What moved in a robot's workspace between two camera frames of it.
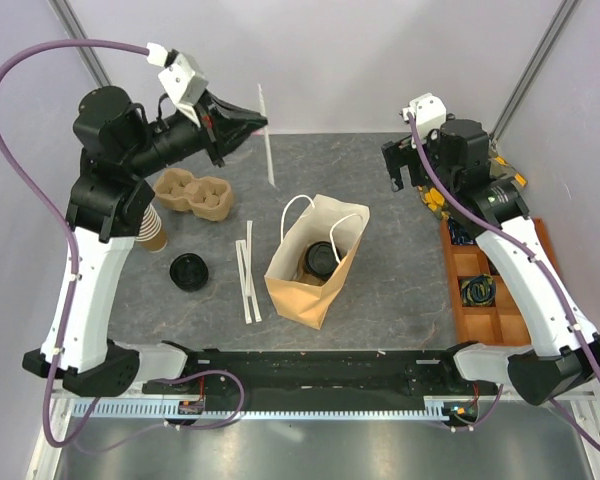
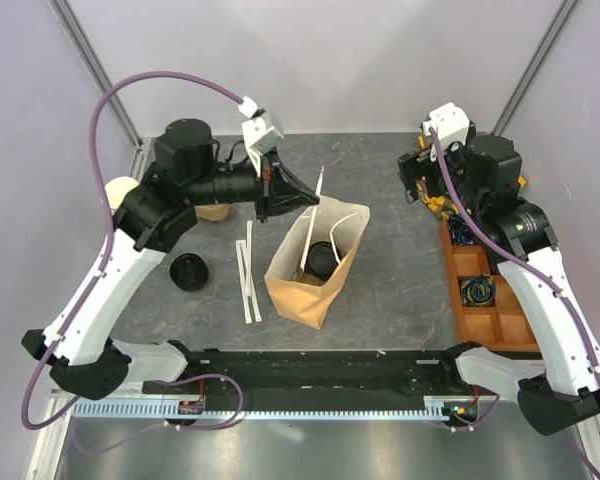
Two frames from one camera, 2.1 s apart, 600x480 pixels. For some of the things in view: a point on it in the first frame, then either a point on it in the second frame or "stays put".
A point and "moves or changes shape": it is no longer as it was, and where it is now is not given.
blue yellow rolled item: (477, 291) stays put
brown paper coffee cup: (310, 279) stays put
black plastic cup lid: (321, 259) stays put
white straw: (266, 139) moves or changes shape
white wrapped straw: (258, 315) stays put
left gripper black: (226, 125) -> (279, 191)
